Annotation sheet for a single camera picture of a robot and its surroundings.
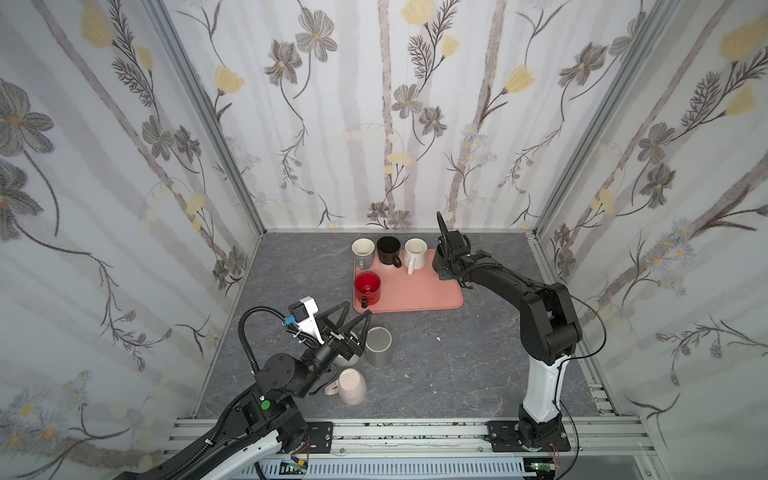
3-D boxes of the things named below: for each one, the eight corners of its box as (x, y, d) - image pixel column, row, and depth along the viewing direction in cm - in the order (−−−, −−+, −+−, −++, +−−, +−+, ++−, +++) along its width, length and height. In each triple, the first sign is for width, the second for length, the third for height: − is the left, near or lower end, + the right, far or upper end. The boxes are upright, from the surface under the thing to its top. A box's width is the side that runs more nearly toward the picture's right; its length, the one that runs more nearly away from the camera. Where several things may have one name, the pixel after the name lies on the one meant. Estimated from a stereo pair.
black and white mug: (376, 270, 108) (375, 256, 101) (377, 249, 114) (376, 235, 108) (400, 271, 108) (401, 257, 101) (399, 249, 114) (400, 235, 108)
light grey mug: (351, 277, 107) (349, 262, 100) (354, 253, 114) (352, 237, 107) (373, 278, 107) (373, 262, 100) (374, 253, 114) (374, 237, 107)
